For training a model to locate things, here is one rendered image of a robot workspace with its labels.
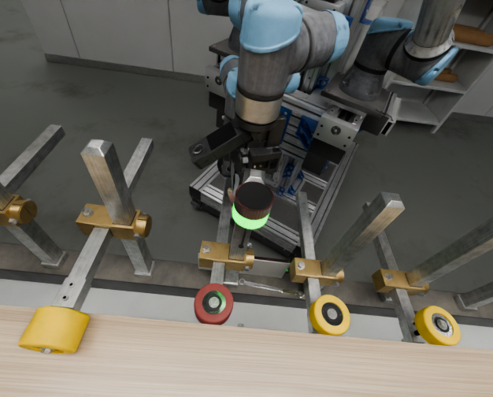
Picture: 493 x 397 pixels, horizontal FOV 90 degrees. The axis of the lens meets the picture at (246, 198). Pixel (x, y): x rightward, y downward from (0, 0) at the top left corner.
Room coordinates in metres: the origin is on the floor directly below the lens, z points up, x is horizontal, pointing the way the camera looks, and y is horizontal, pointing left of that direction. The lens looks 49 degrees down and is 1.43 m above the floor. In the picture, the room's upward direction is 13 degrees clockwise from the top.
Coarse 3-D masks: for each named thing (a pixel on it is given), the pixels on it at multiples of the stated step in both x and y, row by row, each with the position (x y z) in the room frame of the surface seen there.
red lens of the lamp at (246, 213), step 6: (240, 186) 0.26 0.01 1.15; (234, 204) 0.24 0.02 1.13; (240, 204) 0.23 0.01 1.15; (270, 204) 0.24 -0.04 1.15; (240, 210) 0.23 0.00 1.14; (246, 210) 0.22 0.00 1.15; (252, 210) 0.22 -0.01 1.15; (258, 210) 0.23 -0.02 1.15; (264, 210) 0.23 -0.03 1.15; (246, 216) 0.22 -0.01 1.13; (252, 216) 0.22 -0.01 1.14; (258, 216) 0.22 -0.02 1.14; (264, 216) 0.23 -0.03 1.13
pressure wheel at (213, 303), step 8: (208, 288) 0.18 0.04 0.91; (216, 288) 0.19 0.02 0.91; (224, 288) 0.19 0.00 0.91; (200, 296) 0.17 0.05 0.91; (208, 296) 0.17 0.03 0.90; (216, 296) 0.17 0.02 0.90; (224, 296) 0.18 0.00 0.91; (200, 304) 0.15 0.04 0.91; (208, 304) 0.16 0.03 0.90; (216, 304) 0.16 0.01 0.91; (224, 304) 0.16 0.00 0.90; (232, 304) 0.16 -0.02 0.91; (200, 312) 0.14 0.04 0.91; (208, 312) 0.14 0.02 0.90; (216, 312) 0.14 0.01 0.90; (224, 312) 0.15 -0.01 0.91; (200, 320) 0.13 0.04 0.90; (208, 320) 0.13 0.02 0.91; (216, 320) 0.13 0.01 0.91; (224, 320) 0.13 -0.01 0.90
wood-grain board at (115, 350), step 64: (0, 320) 0.05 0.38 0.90; (128, 320) 0.10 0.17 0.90; (0, 384) -0.03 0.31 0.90; (64, 384) -0.01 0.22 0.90; (128, 384) 0.01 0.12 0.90; (192, 384) 0.02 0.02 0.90; (256, 384) 0.04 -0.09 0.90; (320, 384) 0.06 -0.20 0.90; (384, 384) 0.09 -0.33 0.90; (448, 384) 0.11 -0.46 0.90
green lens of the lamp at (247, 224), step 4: (232, 212) 0.24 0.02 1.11; (236, 212) 0.23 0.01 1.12; (232, 216) 0.24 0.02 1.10; (236, 216) 0.23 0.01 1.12; (240, 216) 0.23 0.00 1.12; (268, 216) 0.24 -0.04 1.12; (236, 220) 0.23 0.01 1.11; (240, 220) 0.22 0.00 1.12; (244, 220) 0.22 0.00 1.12; (248, 220) 0.22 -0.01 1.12; (252, 220) 0.22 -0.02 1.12; (256, 220) 0.23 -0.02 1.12; (260, 220) 0.23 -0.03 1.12; (264, 220) 0.23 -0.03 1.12; (240, 224) 0.22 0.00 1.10; (244, 224) 0.22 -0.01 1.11; (248, 224) 0.22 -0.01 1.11; (252, 224) 0.22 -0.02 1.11; (256, 224) 0.22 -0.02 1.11; (260, 224) 0.23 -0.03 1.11; (252, 228) 0.22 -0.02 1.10
